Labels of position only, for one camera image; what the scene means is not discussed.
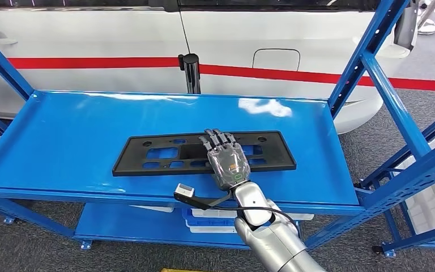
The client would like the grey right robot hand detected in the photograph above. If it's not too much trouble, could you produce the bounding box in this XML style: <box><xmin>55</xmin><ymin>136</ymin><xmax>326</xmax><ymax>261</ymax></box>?
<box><xmin>198</xmin><ymin>129</ymin><xmax>251</xmax><ymax>192</ymax></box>

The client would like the black plastic panel part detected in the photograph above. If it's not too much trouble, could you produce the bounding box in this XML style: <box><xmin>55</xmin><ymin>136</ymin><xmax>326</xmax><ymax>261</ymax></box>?
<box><xmin>112</xmin><ymin>130</ymin><xmax>297</xmax><ymax>177</ymax></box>

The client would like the white vehicle with red stripe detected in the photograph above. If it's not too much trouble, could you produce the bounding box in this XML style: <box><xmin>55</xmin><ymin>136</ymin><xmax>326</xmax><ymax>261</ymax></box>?
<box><xmin>0</xmin><ymin>0</ymin><xmax>435</xmax><ymax>135</ymax></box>

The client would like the black camera bracket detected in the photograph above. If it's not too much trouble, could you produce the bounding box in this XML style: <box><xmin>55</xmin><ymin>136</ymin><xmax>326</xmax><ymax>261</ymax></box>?
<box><xmin>173</xmin><ymin>191</ymin><xmax>237</xmax><ymax>211</ymax></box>

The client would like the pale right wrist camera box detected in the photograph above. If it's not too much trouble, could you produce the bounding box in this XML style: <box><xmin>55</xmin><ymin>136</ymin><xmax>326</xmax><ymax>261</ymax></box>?
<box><xmin>174</xmin><ymin>183</ymin><xmax>196</xmax><ymax>199</ymax></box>

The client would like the black chrome barrier post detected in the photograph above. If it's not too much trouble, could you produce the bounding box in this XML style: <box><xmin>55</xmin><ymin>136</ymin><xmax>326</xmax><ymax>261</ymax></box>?
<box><xmin>178</xmin><ymin>53</ymin><xmax>202</xmax><ymax>95</ymax></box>

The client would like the white round pedestal base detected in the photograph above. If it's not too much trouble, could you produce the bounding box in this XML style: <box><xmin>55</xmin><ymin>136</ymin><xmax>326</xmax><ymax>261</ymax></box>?
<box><xmin>416</xmin><ymin>0</ymin><xmax>435</xmax><ymax>36</ymax></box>

